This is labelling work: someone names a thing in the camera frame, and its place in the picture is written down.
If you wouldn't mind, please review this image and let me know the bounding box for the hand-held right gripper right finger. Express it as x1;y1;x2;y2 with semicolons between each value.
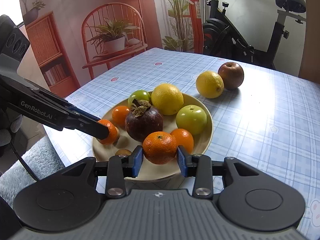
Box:
176;145;269;199

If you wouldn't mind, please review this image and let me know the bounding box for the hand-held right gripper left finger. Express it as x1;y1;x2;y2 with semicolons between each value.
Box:
54;145;143;199

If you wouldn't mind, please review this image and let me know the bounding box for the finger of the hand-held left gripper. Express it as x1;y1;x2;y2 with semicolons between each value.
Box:
62;116;110;140
66;106;100;121

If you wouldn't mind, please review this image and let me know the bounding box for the orange tangerine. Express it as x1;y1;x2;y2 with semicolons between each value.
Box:
96;119;118;145
170;128;194;154
142;131;177;165
112;106;130;127

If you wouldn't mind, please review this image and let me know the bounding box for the cream round plate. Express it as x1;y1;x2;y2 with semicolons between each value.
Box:
92;92;213;182

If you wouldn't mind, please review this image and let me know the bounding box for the dark purple mangosteen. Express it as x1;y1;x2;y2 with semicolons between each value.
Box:
125;99;165;142

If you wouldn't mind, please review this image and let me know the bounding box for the green apple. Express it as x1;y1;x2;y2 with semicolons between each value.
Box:
176;105;208;135
128;90;151;108

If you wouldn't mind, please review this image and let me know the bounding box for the yellow lemon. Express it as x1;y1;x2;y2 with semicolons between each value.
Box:
151;83;184;116
196;71;224;99

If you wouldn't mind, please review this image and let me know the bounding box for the person's left hand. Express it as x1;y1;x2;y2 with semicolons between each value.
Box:
0;109;23;147

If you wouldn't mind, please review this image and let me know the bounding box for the grey fluffy blanket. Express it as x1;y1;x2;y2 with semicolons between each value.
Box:
0;135;65;205

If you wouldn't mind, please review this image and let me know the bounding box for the blue plaid tablecloth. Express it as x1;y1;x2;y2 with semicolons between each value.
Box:
44;47;320;240

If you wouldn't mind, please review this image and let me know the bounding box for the red apple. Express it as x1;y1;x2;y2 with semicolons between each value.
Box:
217;62;244;90

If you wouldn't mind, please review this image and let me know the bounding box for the black exercise bike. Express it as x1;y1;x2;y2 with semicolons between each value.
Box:
196;0;307;70

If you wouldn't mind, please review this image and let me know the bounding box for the wooden cabinet panel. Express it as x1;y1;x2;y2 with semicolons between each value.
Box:
299;0;320;82

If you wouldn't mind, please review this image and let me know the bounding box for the black cable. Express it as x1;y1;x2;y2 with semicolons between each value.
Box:
10;140;40;182

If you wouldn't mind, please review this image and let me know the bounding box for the wall poster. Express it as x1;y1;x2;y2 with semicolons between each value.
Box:
19;0;200;98

